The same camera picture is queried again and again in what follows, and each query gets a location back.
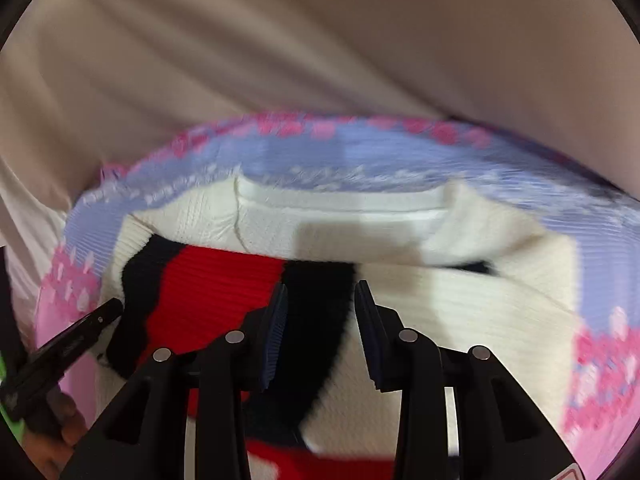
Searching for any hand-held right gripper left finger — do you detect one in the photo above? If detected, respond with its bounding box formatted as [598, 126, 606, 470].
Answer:
[60, 282, 290, 480]

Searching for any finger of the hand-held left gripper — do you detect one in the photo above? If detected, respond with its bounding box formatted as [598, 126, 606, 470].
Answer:
[0, 298, 124, 423]

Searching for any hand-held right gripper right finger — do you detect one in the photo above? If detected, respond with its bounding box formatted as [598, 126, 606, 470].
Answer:
[354, 280, 583, 480]

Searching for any white red navy knit sweater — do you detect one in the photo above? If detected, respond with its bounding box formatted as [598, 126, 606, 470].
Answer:
[97, 180, 581, 480]

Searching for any lavender pink knit sweater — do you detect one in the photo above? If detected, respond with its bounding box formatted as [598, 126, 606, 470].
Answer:
[32, 112, 640, 480]

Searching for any person's left hand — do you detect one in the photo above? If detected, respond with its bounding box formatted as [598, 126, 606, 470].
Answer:
[22, 391, 91, 480]

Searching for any beige bed sheet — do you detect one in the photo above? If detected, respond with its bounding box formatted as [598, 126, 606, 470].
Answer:
[0, 0, 640, 311]

